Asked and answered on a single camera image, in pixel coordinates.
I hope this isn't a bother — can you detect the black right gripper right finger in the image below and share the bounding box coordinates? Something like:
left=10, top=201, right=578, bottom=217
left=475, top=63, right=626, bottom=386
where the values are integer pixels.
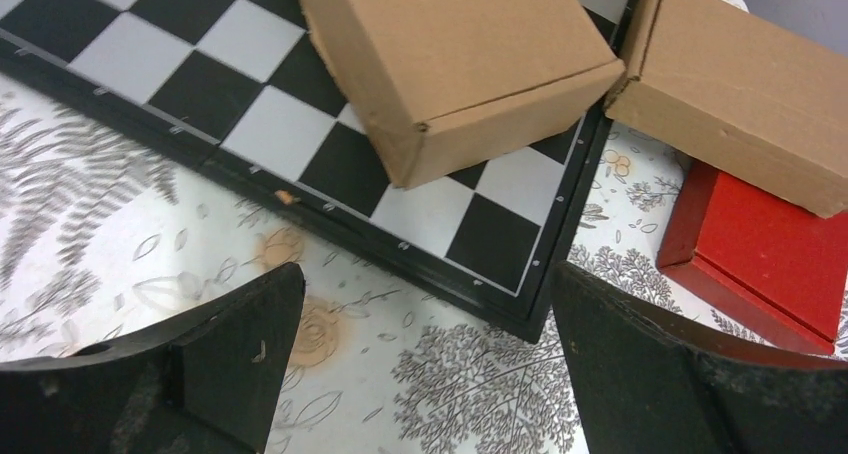
left=551, top=262, right=847, bottom=453

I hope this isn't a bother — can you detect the floral patterned table mat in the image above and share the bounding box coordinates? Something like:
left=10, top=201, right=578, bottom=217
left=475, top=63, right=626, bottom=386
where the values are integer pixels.
left=0, top=0, right=848, bottom=454

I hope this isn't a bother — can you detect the red box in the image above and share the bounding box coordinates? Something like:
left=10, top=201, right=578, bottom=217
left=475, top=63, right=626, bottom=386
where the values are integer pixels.
left=656, top=161, right=847, bottom=355

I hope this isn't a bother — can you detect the folded cardboard box front centre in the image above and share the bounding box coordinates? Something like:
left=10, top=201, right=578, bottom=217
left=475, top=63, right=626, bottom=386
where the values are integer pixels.
left=298, top=0, right=624, bottom=188

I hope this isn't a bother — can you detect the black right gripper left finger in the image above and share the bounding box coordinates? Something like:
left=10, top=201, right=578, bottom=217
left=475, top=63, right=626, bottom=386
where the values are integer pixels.
left=1, top=263, right=305, bottom=453

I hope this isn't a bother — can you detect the folded cardboard box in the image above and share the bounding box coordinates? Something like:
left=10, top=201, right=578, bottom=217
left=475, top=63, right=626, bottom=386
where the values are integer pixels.
left=298, top=0, right=624, bottom=188
left=604, top=0, right=847, bottom=218

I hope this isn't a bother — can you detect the folded cardboard box front right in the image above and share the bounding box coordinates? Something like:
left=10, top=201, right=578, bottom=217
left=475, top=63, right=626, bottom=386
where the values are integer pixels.
left=604, top=0, right=847, bottom=218

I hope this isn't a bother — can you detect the black white checkerboard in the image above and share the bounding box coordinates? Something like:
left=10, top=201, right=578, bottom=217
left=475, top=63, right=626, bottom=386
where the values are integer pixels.
left=1, top=0, right=611, bottom=341

